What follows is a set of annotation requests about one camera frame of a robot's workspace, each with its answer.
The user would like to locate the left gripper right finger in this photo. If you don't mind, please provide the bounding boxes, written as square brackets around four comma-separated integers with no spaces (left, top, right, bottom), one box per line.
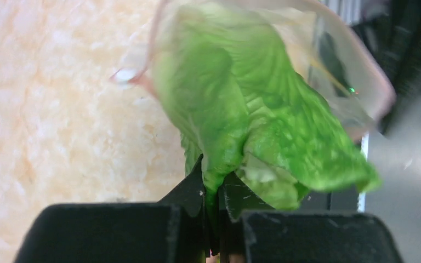
[219,174,403,262]

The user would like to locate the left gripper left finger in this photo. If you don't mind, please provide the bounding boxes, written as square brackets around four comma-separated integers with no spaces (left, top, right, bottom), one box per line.
[15,162,209,263]

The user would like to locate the green lettuce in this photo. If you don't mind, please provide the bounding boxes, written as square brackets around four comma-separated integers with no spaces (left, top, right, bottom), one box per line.
[150,2,382,226]

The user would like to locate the clear zip top bag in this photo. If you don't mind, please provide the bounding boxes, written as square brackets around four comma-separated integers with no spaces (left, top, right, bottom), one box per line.
[110,0,396,142]

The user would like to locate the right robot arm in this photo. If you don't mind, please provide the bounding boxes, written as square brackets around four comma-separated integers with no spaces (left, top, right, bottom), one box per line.
[308,1,421,140]

